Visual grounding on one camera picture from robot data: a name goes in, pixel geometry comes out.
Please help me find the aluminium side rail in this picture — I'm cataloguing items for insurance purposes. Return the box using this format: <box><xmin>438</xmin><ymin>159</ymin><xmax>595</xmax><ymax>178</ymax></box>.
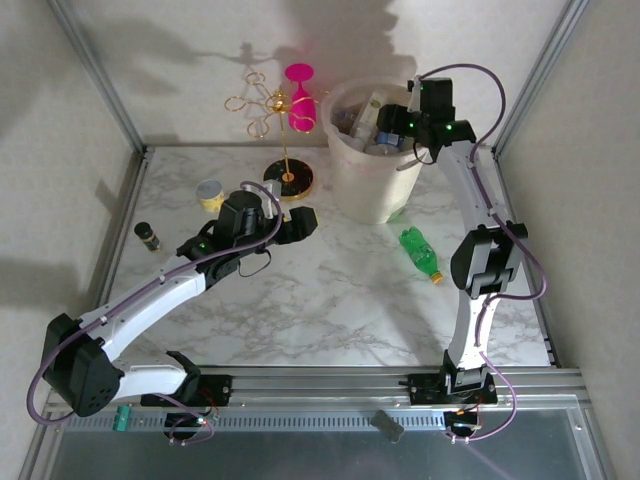
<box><xmin>74</xmin><ymin>149</ymin><xmax>154</xmax><ymax>371</ymax></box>
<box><xmin>492</xmin><ymin>149</ymin><xmax>560</xmax><ymax>366</ymax></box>

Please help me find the pink plastic wine glass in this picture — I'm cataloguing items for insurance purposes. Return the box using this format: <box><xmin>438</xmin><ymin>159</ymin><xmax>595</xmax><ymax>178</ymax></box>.
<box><xmin>284</xmin><ymin>62</ymin><xmax>319</xmax><ymax>134</ymax></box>

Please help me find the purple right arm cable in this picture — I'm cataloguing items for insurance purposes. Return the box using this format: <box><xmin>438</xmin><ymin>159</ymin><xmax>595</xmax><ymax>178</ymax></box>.
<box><xmin>418</xmin><ymin>62</ymin><xmax>549</xmax><ymax>446</ymax></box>

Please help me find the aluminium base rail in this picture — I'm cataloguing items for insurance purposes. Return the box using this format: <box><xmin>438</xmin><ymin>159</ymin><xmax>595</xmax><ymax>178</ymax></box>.
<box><xmin>44</xmin><ymin>364</ymin><xmax>586</xmax><ymax>412</ymax></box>

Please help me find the grey slotted cable duct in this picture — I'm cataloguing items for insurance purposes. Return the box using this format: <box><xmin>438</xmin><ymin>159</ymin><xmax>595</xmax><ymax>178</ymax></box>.
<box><xmin>59</xmin><ymin>410</ymin><xmax>451</xmax><ymax>434</ymax></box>

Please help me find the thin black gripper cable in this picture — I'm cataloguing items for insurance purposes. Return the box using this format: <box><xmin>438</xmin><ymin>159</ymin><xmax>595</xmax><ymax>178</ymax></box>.
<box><xmin>237</xmin><ymin>247</ymin><xmax>274</xmax><ymax>279</ymax></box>
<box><xmin>410</xmin><ymin>141</ymin><xmax>437</xmax><ymax>167</ymax></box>

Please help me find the white box gold emblem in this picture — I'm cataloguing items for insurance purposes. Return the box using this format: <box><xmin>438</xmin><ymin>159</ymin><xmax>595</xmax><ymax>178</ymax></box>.
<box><xmin>357</xmin><ymin>90</ymin><xmax>387</xmax><ymax>132</ymax></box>

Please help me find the beige plastic bin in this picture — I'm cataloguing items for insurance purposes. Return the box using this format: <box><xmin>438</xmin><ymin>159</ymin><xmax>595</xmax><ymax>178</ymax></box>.
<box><xmin>322</xmin><ymin>77</ymin><xmax>431</xmax><ymax>225</ymax></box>

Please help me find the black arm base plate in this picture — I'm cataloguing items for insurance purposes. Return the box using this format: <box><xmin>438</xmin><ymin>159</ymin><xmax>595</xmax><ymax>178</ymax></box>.
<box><xmin>140</xmin><ymin>373</ymin><xmax>234</xmax><ymax>407</ymax></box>
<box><xmin>399</xmin><ymin>372</ymin><xmax>499</xmax><ymax>407</ymax></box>

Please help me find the green plastic bottle yellow cap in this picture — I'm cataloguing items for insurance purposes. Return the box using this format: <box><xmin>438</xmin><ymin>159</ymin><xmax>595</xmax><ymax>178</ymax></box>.
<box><xmin>398</xmin><ymin>226</ymin><xmax>446</xmax><ymax>286</ymax></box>

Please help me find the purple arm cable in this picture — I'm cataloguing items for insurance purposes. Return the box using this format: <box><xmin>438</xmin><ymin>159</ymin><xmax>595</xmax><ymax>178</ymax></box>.
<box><xmin>418</xmin><ymin>62</ymin><xmax>549</xmax><ymax>446</ymax></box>
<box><xmin>25</xmin><ymin>180</ymin><xmax>284</xmax><ymax>446</ymax></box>

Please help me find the small dark bottle gold band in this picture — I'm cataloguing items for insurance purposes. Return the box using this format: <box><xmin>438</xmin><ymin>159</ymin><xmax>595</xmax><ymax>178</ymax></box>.
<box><xmin>133</xmin><ymin>221</ymin><xmax>161</xmax><ymax>252</ymax></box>

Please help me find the gold glass rack black base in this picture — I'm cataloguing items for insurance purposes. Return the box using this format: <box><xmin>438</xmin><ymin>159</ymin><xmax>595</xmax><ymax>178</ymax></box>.
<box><xmin>223</xmin><ymin>72</ymin><xmax>317</xmax><ymax>202</ymax></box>

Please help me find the yellow can silver lid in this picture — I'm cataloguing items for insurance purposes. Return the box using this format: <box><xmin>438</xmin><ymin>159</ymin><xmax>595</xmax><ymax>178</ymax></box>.
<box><xmin>195</xmin><ymin>179</ymin><xmax>226</xmax><ymax>214</ymax></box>

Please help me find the small black controller board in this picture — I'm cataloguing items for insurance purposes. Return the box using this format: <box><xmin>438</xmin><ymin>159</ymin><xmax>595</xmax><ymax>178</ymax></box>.
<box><xmin>444</xmin><ymin>407</ymin><xmax>481</xmax><ymax>435</ymax></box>
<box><xmin>164</xmin><ymin>412</ymin><xmax>211</xmax><ymax>441</ymax></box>

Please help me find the blue cap blue label bottle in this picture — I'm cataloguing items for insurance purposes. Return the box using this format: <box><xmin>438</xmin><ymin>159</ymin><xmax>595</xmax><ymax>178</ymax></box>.
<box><xmin>374</xmin><ymin>130</ymin><xmax>407</xmax><ymax>152</ymax></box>

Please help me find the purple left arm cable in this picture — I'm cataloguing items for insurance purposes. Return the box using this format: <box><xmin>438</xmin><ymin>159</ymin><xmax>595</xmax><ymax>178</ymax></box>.
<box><xmin>25</xmin><ymin>180</ymin><xmax>284</xmax><ymax>446</ymax></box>

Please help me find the aluminium frame post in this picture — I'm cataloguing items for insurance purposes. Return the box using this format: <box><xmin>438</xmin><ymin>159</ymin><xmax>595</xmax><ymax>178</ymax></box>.
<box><xmin>47</xmin><ymin>0</ymin><xmax>151</xmax><ymax>157</ymax></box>
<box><xmin>492</xmin><ymin>0</ymin><xmax>589</xmax><ymax>157</ymax></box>

